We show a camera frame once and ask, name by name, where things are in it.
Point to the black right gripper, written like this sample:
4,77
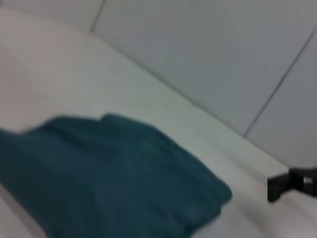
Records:
305,182

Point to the teal blue FREE t-shirt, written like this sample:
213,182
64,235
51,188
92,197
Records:
99,173

